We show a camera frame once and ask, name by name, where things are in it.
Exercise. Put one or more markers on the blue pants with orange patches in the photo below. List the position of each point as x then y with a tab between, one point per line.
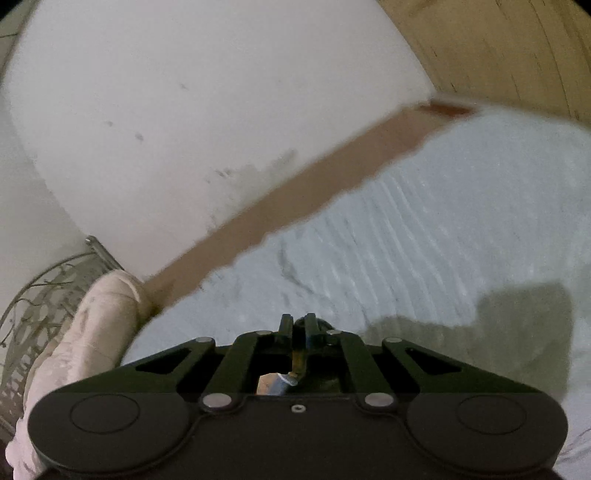
279	384

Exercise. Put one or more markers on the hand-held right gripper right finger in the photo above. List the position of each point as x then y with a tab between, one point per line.
308	328

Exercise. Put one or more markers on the brown wooden bed frame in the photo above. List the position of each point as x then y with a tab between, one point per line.
300	194

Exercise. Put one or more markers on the light wooden wardrobe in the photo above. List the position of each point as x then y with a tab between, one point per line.
508	55

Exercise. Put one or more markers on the light blue deer print bedspread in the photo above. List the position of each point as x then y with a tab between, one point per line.
415	221

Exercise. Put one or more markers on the pink rolled blanket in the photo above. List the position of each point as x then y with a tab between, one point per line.
92	332

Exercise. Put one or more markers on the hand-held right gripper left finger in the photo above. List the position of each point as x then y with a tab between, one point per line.
286	330

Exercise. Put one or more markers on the grey metal scrollwork headboard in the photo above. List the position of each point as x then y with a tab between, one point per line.
104	256

